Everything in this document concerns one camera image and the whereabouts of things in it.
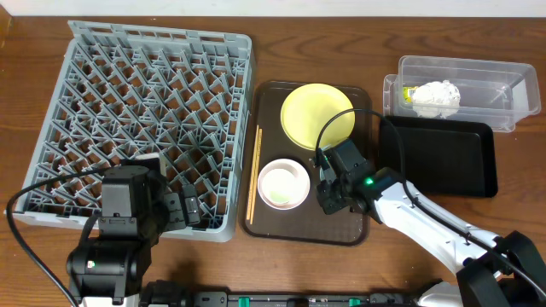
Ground clear plastic bin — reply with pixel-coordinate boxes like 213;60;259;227
383;55;542;133

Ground white paper napkin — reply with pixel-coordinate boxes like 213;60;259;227
411;80;461;119

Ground grey plastic dish rack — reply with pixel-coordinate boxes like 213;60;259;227
14;20;255;242

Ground left wooden chopstick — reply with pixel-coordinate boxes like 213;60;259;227
246;125;260;220

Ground yellow plate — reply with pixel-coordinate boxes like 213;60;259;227
281;84;353;151

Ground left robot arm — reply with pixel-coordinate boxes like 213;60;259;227
67;153;201;306

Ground right wooden chopstick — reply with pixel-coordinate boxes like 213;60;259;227
248;127;262;224

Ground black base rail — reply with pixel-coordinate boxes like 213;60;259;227
138;280;417;307

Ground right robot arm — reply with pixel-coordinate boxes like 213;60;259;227
317;163;545;306

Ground wooden chopstick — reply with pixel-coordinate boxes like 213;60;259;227
246;125;260;220
248;127;262;224

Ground brown serving tray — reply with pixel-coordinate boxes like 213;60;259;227
241;81;370;246

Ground black waste tray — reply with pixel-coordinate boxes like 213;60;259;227
378;116;498;198

